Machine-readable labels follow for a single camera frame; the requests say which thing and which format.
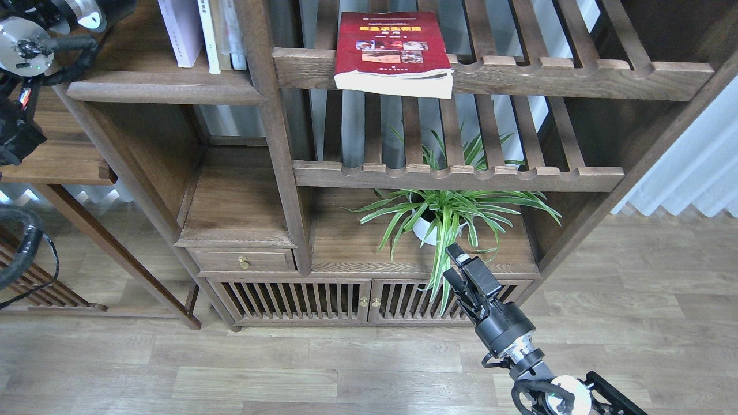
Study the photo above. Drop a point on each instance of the white curtain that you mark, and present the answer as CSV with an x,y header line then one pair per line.
x,y
699,170

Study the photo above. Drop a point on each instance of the wooden slatted rack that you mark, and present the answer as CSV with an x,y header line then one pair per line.
x,y
56,297

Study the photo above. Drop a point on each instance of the white plant pot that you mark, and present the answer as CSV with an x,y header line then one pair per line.
x,y
426,227

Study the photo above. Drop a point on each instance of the white upright book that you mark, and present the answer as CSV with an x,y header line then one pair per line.
x,y
238,52

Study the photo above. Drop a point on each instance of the brass drawer knob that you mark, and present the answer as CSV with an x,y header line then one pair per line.
x,y
243,262

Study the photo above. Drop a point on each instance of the white lavender book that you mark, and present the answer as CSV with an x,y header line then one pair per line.
x,y
182,21

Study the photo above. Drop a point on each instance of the red cover book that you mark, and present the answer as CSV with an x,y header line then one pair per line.
x,y
400,53

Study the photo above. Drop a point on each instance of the green spider plant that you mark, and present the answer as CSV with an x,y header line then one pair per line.
x,y
490,208

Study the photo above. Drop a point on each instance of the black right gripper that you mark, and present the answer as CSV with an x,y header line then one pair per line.
x,y
498,325

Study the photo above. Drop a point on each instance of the yellow green cover book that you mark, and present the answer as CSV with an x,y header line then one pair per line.
x,y
207,24

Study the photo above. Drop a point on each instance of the dark wooden bookshelf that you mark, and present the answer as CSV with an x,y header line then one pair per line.
x,y
573,99

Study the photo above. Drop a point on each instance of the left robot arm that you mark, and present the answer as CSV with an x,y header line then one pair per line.
x,y
45,43

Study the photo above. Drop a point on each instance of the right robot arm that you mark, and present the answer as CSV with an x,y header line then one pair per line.
x,y
537,390

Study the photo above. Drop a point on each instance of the beige upright book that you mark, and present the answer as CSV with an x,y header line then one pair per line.
x,y
220,36

